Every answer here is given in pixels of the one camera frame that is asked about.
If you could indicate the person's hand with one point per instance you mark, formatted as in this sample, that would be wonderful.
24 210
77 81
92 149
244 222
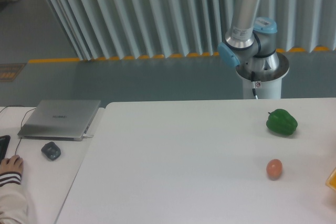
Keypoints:
15 164

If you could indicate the cream sleeved forearm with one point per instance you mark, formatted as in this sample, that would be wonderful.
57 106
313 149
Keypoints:
14 203

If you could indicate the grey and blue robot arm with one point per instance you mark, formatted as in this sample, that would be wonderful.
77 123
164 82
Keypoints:
244 24

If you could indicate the dark grey earbuds case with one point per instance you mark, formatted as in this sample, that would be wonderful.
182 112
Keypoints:
51 151

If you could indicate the silver closed laptop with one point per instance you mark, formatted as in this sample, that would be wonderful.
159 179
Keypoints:
60 120

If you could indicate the white laptop plug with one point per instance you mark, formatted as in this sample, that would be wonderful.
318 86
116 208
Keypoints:
87 136

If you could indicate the white corrugated folding screen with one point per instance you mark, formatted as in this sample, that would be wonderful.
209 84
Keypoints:
123 28

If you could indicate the brown egg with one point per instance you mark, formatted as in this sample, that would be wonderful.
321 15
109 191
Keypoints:
274 168

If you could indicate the green bell pepper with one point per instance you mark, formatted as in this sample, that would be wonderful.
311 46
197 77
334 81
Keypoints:
280 121

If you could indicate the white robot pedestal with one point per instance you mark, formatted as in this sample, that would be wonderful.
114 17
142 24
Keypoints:
262 77

